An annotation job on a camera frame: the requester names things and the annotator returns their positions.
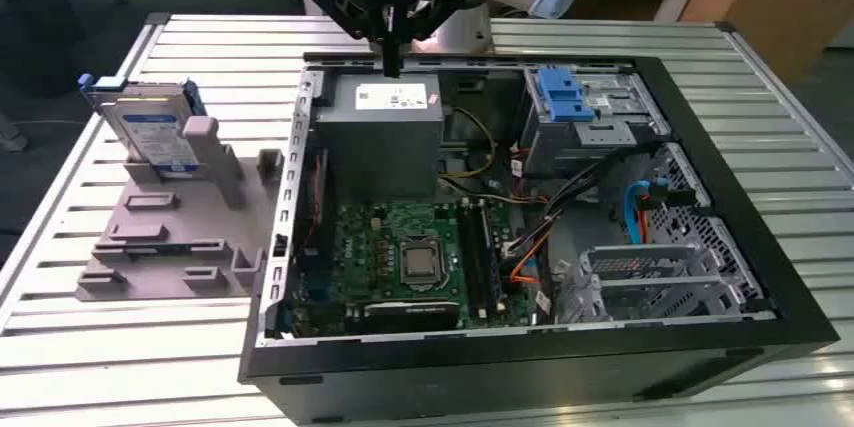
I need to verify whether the metal disk bay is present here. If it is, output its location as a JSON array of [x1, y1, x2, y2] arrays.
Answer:
[[576, 244, 748, 323]]

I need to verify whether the black cable bundle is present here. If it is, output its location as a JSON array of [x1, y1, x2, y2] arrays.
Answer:
[[505, 143, 671, 259]]

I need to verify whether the grey chair leg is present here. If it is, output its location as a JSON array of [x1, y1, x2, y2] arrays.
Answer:
[[0, 111, 29, 153]]

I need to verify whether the green motherboard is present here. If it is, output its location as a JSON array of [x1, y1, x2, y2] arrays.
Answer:
[[292, 198, 539, 337]]

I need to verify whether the orange red power wire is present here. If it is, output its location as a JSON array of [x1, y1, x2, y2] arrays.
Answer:
[[635, 181, 668, 250]]

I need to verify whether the metal optical drive cage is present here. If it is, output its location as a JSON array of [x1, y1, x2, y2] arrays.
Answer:
[[517, 65, 673, 179]]

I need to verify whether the hard disk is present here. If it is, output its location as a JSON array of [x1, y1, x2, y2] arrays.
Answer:
[[77, 73, 202, 179]]

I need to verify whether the black PC case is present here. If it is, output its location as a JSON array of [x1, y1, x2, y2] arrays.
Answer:
[[237, 50, 840, 423]]

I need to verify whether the silver CPU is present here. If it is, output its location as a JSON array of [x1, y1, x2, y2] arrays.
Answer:
[[401, 245, 441, 282]]

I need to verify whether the blue plastic drive latch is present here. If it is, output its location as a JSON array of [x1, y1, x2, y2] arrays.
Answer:
[[535, 66, 597, 123]]

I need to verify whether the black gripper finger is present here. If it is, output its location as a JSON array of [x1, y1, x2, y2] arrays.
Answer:
[[392, 0, 468, 79], [305, 0, 394, 78]]

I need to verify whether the grey plastic parts rack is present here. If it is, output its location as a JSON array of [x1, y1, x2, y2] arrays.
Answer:
[[74, 115, 286, 303]]

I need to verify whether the grey power supply unit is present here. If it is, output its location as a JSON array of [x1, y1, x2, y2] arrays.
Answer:
[[312, 71, 445, 201]]

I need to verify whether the orange yellow wire bundle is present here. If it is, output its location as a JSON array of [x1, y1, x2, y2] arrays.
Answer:
[[506, 239, 543, 291]]

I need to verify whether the black graphics card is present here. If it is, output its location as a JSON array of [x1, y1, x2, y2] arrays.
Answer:
[[345, 298, 462, 334]]

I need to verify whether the black RAM slot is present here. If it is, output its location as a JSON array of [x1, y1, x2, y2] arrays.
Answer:
[[468, 200, 492, 319], [489, 206, 512, 309], [458, 200, 482, 319], [480, 204, 502, 313]]

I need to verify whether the blue data wire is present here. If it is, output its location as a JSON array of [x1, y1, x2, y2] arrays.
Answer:
[[623, 174, 671, 250]]

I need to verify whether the wooden cabinet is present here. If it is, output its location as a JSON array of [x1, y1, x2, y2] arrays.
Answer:
[[679, 0, 854, 91]]

